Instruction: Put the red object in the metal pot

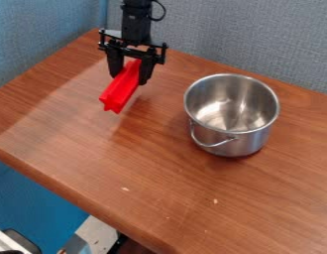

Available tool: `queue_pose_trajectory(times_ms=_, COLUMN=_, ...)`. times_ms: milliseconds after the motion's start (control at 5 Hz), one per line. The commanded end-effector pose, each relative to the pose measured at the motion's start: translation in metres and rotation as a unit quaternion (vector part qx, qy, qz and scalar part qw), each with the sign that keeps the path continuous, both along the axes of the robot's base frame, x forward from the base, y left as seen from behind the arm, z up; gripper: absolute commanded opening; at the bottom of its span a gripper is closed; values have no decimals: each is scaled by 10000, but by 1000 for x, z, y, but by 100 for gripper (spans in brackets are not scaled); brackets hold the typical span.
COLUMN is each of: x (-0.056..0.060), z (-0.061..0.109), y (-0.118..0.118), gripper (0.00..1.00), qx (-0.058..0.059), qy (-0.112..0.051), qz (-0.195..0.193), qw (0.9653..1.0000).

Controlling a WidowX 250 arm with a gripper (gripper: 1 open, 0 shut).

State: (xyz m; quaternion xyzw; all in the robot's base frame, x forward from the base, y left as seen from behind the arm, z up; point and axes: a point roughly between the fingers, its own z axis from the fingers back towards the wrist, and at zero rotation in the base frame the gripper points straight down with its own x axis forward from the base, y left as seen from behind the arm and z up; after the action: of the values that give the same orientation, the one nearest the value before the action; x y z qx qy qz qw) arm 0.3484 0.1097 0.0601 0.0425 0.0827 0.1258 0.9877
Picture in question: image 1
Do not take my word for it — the stainless steel pot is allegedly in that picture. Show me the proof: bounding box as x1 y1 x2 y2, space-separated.
184 73 280 158

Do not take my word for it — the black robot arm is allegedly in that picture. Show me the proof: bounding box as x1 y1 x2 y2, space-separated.
99 0 168 85

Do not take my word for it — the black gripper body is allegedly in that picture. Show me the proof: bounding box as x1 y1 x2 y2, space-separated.
99 4 168 64

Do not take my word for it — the white grey object under table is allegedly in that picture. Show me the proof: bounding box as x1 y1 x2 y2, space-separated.
59 216 117 254

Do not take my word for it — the black white object bottom left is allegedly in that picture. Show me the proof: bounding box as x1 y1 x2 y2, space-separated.
0 229 43 254

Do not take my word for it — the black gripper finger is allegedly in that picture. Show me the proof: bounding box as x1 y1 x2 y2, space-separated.
139 57 156 85
107 49 124 77

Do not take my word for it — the red plastic block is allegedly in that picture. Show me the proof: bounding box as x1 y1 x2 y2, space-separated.
99 60 141 114

